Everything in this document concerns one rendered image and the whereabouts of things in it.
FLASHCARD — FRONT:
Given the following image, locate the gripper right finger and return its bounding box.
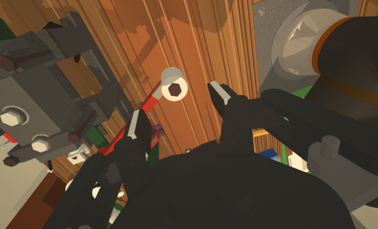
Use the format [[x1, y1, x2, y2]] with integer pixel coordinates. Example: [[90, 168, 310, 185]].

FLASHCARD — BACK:
[[207, 81, 378, 179]]

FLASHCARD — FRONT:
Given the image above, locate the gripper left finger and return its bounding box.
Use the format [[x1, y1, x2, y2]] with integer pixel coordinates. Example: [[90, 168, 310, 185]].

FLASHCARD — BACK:
[[43, 108, 153, 229]]

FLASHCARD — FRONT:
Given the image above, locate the red lever with white knob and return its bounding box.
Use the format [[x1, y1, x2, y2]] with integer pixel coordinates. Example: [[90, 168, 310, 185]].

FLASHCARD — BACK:
[[97, 66, 189, 158]]

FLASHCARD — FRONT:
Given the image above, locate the grey valve body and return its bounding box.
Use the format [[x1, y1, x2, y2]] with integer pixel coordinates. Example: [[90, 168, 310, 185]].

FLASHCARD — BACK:
[[0, 11, 135, 166]]

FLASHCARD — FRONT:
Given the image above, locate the purple block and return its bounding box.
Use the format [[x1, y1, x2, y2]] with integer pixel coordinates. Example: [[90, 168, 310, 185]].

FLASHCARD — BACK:
[[151, 124, 165, 137]]

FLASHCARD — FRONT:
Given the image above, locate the wooden box with blue book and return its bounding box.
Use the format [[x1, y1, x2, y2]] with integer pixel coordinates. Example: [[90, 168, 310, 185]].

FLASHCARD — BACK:
[[252, 127, 283, 161]]

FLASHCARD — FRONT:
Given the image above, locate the brown hex head bolt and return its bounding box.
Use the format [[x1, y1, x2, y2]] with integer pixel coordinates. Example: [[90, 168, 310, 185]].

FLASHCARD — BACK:
[[0, 49, 53, 72], [67, 111, 97, 143], [3, 155, 21, 168]]

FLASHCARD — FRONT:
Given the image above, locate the white paper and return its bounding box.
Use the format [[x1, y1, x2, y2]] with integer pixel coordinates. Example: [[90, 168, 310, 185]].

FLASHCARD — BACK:
[[286, 152, 310, 174]]

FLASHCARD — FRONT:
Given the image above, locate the white hex bolt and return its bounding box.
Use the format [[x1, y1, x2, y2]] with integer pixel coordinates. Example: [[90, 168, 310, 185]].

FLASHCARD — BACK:
[[0, 109, 25, 127], [31, 139, 51, 153]]

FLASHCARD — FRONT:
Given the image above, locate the grey block with round stud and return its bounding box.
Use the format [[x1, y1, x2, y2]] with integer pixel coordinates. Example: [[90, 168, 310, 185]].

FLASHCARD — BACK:
[[307, 135, 378, 213]]

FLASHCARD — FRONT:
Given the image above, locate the cream box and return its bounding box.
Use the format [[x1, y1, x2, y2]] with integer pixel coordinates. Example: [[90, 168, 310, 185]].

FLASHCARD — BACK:
[[0, 133, 52, 229]]

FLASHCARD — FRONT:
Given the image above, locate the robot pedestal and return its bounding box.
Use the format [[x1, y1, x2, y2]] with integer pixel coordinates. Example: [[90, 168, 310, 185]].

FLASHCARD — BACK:
[[270, 0, 350, 84]]

